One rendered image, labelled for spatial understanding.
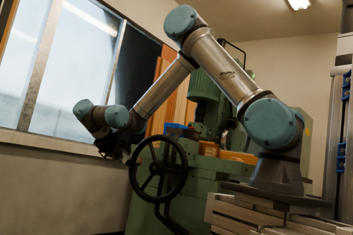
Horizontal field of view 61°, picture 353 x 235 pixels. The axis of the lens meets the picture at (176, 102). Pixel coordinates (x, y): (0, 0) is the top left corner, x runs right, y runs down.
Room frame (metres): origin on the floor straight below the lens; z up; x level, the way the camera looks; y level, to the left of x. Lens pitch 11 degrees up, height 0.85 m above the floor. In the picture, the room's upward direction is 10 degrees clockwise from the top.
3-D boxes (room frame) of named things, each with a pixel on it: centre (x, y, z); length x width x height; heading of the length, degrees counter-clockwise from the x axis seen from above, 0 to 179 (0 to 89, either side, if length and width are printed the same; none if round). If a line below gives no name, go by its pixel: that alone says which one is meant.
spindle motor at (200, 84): (1.62, -0.14, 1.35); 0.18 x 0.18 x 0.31
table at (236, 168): (1.52, -0.09, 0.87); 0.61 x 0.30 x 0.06; 61
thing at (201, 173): (1.56, -0.11, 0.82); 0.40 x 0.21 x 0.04; 61
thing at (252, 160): (1.57, -0.22, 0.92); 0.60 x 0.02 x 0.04; 61
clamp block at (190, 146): (1.44, -0.05, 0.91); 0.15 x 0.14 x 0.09; 61
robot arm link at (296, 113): (0.88, -0.32, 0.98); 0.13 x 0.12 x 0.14; 150
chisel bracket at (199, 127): (1.63, -0.15, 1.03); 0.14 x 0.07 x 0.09; 151
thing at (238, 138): (1.70, -0.36, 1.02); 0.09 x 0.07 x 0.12; 61
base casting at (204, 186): (1.72, -0.20, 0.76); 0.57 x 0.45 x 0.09; 151
